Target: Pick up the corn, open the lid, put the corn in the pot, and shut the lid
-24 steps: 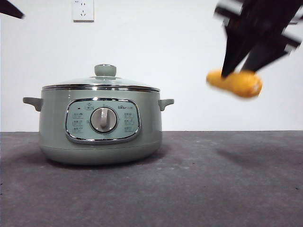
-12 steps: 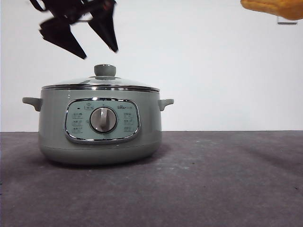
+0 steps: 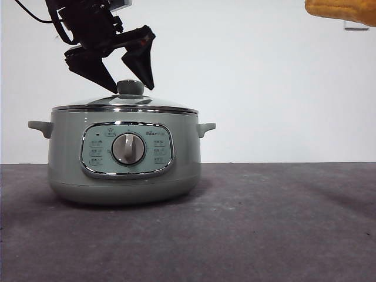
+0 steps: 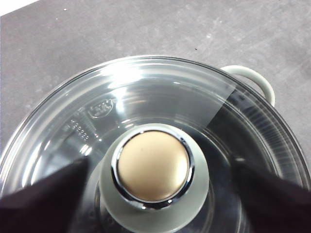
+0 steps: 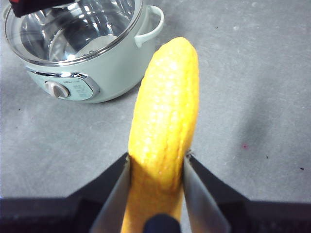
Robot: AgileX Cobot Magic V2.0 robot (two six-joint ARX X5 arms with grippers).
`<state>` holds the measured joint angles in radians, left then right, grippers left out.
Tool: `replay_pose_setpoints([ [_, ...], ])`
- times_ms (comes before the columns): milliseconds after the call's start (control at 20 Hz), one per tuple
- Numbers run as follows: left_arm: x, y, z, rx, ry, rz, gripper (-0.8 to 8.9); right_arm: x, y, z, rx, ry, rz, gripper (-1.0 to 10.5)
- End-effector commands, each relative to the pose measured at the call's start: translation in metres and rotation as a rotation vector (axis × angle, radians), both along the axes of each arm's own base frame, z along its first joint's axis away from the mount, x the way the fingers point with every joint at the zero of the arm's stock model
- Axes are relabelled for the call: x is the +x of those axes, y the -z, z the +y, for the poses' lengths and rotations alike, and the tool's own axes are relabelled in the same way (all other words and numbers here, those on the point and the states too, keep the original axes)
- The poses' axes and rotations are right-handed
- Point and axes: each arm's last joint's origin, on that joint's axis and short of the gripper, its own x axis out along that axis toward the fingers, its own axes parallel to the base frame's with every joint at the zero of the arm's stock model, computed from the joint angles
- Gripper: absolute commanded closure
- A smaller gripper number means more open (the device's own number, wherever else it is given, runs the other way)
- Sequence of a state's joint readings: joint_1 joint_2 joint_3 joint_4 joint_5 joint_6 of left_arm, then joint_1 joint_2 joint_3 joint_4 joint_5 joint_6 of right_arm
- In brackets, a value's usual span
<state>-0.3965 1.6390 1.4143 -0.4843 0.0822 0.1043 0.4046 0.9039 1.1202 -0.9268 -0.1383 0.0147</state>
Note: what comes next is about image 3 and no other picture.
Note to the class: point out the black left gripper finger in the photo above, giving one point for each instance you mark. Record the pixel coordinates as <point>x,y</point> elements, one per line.
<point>94,69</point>
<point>142,63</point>

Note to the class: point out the glass lid with green knob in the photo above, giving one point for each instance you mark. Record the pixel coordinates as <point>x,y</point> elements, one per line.
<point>130,88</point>

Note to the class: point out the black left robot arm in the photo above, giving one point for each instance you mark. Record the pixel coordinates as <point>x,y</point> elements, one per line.
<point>88,23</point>

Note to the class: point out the sage green electric pot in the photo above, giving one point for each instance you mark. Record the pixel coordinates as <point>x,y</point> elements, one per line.
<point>67,164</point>

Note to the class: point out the white wall socket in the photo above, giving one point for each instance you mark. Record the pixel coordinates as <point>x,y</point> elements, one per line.
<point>357,28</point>

